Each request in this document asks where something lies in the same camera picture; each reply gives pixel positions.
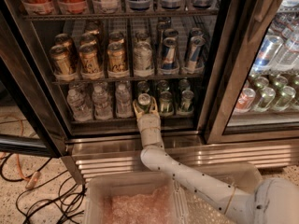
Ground clear plastic bin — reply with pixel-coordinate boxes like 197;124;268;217
83;172;189;224
175;161;286;224

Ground right clear plastic bin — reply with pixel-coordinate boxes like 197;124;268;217
175;161;286;224

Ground blue silver can left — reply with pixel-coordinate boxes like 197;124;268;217
158;37;178;75

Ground orange power cable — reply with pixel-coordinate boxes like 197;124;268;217
0;115;42;191

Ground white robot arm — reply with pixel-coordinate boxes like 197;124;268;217
133;97;299;224

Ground right water bottle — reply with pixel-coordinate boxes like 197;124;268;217
115;83;133;118

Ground silver white can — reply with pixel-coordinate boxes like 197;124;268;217
133;41;154;77

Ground gold can front middle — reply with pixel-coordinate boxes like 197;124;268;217
79;44;104;80

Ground green can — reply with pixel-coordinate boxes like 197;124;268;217
137;93;152;113
178;90;194;114
159;91;174;117

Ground red can behind glass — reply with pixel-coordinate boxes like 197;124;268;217
235;88;256;113

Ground black floor cables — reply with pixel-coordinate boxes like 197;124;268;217
0;152;87;224

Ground left water bottle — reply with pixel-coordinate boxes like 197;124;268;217
67;89;92;122

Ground middle water bottle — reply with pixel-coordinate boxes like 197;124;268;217
93;86;113;120

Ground open fridge door left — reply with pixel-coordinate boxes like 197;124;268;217
0;57;62;158

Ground closed glass fridge door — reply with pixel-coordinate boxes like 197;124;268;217
199;0;299;144

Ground steel fridge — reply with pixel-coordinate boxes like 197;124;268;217
0;0;299;184

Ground water bottle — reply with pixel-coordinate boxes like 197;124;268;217
93;86;113;120
115;83;133;118
67;89;92;122

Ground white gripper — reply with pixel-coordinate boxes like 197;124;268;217
133;97;161;131

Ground gold can front left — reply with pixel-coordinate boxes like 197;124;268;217
50;45;77;81

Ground gold can front right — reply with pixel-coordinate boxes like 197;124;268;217
107;42;129;77

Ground gold can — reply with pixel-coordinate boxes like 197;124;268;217
50;45;77;81
107;42;129;77
79;44;104;80

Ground left clear plastic bin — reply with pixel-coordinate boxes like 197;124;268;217
83;172;189;224

